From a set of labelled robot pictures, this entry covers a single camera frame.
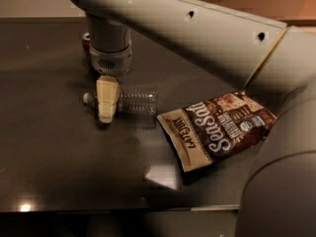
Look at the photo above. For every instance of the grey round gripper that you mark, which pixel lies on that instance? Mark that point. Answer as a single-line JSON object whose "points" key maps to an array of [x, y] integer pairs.
{"points": [[110, 62]]}

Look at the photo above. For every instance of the clear plastic water bottle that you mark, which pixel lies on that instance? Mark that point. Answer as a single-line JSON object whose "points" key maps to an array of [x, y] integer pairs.
{"points": [[141, 103]]}

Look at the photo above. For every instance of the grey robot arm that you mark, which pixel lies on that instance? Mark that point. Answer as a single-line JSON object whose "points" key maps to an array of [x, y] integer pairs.
{"points": [[272, 61]]}

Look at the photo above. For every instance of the red soda can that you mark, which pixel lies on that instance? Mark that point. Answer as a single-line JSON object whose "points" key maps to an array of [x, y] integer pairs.
{"points": [[86, 48]]}

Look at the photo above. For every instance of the brown sea salt chip bag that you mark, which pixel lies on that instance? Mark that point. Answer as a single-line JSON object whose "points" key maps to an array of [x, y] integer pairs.
{"points": [[213, 130]]}

